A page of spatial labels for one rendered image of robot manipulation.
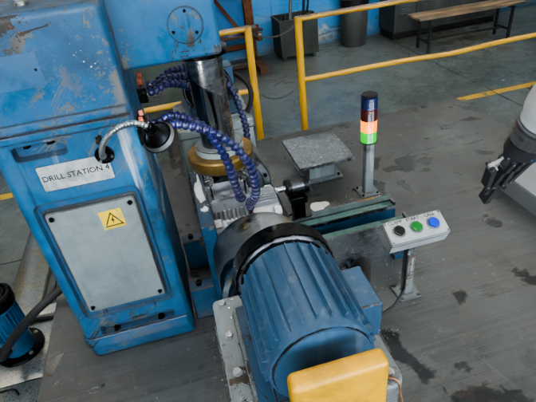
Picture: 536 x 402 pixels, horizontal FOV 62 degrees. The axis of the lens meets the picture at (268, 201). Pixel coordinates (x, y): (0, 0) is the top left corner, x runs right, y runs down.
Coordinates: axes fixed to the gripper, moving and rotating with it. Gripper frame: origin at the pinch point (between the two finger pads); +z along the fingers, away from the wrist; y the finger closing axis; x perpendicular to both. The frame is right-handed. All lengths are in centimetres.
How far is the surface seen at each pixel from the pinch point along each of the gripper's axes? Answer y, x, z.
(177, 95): 70, -282, 213
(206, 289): 75, -6, 29
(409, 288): 16.8, 8.9, 32.4
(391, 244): 25.5, 2.8, 10.6
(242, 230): 63, -8, 3
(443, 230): 10.4, 2.8, 10.3
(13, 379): 155, -13, 86
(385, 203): 9.8, -22.7, 36.3
